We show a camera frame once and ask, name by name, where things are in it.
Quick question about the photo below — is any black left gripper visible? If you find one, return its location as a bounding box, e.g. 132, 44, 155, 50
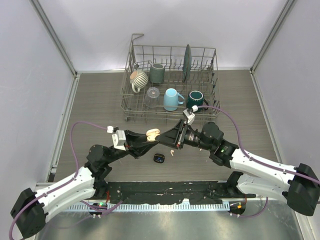
104, 129, 158, 165

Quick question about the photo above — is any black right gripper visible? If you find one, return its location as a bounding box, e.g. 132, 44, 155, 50
156, 119, 214, 151

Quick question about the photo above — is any pink white earbud case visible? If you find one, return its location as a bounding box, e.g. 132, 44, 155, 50
145, 128, 161, 142

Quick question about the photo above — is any black earbud charging case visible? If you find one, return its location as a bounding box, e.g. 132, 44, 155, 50
153, 153, 165, 164

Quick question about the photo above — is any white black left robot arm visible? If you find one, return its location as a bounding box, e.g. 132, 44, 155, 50
10, 126, 160, 239

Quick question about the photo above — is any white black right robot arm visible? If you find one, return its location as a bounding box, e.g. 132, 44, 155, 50
155, 120, 320, 217

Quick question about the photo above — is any light blue mug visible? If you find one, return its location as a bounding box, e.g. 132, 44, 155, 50
163, 88, 185, 112

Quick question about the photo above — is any dark green mug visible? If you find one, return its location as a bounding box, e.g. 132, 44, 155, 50
186, 90, 209, 109

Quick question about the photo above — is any clear drinking glass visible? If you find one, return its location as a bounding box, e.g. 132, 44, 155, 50
144, 87, 160, 108

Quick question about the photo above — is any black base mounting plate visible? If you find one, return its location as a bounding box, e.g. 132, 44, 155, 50
93, 181, 256, 205

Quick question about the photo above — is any striped beige mug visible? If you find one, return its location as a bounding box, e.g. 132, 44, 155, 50
129, 70, 149, 93

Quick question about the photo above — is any grey green cup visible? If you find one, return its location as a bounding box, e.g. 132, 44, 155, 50
149, 63, 165, 84

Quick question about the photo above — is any dark green plate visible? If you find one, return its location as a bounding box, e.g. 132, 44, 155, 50
182, 44, 192, 83

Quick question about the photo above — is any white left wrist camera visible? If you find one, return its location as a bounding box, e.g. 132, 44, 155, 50
106, 125, 127, 151

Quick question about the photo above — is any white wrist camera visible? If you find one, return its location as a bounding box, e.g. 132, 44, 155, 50
182, 105, 199, 125
106, 125, 127, 151

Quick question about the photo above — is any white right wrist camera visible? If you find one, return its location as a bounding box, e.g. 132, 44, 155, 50
182, 105, 199, 125

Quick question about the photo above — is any metal wire dish rack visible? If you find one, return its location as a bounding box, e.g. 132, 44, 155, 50
120, 33, 221, 121

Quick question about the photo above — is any white slotted cable duct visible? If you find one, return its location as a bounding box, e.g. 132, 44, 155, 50
64, 202, 230, 213

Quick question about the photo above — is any aluminium frame rail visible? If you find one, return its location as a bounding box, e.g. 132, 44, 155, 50
29, 0, 77, 77

